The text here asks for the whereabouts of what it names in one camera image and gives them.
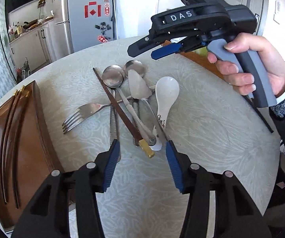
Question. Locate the plastic bags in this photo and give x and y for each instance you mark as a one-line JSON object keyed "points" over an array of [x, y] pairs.
{"points": [[23, 69]]}

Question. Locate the large steel spoon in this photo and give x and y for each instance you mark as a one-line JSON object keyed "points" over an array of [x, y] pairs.
{"points": [[112, 75]]}

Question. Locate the silver refrigerator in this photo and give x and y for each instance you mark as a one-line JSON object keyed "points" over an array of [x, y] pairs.
{"points": [[82, 29]]}

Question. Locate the white kitchen cabinet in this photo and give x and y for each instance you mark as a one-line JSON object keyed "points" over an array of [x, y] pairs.
{"points": [[33, 47]]}

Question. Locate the person's right hand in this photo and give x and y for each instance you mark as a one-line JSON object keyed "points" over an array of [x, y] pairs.
{"points": [[269, 54]]}

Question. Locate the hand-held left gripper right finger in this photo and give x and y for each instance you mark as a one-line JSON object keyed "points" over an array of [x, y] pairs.
{"points": [[173, 163]]}

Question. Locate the white ceramic spoon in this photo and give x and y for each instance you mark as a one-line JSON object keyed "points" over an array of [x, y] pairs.
{"points": [[167, 91]]}

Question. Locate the red square fridge sticker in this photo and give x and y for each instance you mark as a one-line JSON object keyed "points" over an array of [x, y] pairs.
{"points": [[92, 10]]}

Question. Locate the yellow label bottle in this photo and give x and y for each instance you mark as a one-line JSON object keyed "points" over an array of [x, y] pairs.
{"points": [[19, 29]]}

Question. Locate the black wok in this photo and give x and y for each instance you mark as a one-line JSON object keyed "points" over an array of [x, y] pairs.
{"points": [[29, 24]]}

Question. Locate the clear oil bottle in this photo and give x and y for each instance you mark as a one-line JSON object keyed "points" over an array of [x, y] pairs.
{"points": [[11, 32]]}

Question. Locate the round red fridge sticker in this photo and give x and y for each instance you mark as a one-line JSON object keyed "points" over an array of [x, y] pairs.
{"points": [[102, 39]]}

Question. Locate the white wall switch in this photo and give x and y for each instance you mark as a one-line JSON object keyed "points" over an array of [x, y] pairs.
{"points": [[277, 6]]}

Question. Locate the brown wooden tray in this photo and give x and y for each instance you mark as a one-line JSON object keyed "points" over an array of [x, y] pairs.
{"points": [[30, 153]]}

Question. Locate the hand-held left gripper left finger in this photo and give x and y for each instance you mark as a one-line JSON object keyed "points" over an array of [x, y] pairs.
{"points": [[111, 163]]}

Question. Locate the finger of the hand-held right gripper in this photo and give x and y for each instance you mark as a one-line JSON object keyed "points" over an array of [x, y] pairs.
{"points": [[164, 50], [140, 45]]}

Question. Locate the black flower fridge magnets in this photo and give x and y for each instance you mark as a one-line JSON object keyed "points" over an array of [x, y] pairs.
{"points": [[102, 28]]}

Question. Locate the steel fork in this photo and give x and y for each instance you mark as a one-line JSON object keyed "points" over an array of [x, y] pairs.
{"points": [[82, 115]]}

